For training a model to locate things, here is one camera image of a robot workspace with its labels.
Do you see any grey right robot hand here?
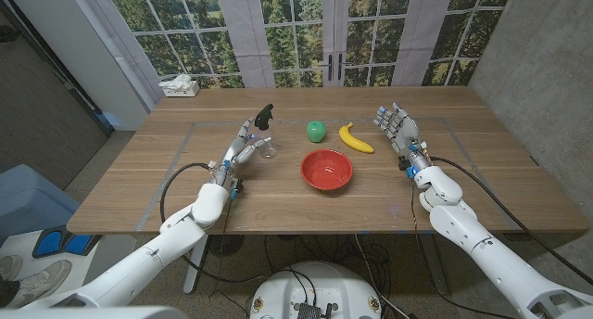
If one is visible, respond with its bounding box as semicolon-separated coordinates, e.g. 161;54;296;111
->
372;101;431;171

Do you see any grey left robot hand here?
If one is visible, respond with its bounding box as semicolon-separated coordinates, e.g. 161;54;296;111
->
210;117;274;190

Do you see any clear spray bottle black trigger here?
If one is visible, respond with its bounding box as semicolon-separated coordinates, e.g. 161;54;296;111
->
253;103;279;160

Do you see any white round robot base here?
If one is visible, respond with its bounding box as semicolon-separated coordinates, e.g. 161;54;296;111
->
248;261;383;319

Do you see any yellow banana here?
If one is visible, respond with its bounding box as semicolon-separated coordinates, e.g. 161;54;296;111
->
338;121;375;155

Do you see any green apple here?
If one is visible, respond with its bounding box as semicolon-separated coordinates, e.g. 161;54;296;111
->
306;120;327;144

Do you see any red bowl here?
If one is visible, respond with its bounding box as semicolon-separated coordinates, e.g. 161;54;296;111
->
299;147;354;192

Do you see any white tissue box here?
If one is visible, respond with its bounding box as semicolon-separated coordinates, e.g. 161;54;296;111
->
158;73;201;98

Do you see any black round fan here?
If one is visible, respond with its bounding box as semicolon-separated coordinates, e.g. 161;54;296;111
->
207;234;246;258

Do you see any printed window forest backdrop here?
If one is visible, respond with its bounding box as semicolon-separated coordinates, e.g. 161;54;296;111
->
76;0;516;89

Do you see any white table leg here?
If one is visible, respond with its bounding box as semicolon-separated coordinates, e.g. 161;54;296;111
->
183;234;210;296

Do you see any grey table leg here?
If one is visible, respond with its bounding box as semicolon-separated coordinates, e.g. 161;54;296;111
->
419;233;450;296

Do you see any blue and black pad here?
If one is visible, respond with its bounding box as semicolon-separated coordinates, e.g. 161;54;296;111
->
31;224;102;260

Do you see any light blue storage bin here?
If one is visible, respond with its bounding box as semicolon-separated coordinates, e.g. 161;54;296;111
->
0;163;82;246

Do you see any white robot torso shell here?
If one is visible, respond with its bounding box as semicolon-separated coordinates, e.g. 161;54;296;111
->
0;305;190;319

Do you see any grey white sneaker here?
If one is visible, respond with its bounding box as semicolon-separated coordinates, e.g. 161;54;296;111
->
0;254;23;283
3;259;73;310

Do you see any white floor platform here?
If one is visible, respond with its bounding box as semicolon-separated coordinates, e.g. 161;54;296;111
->
0;228;122;306

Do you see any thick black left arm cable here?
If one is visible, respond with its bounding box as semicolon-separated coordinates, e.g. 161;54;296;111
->
159;162;268;284

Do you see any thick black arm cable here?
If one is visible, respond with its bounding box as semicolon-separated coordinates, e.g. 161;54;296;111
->
430;156;593;287
159;162;268;284

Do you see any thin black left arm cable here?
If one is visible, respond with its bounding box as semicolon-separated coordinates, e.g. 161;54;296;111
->
215;196;235;297

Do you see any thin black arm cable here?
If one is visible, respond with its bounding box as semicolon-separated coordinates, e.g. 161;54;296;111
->
215;196;235;297
409;178;515;319

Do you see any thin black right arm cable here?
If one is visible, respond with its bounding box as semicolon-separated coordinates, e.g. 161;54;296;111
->
409;178;515;319

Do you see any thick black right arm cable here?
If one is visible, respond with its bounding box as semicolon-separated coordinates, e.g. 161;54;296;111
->
430;156;593;287

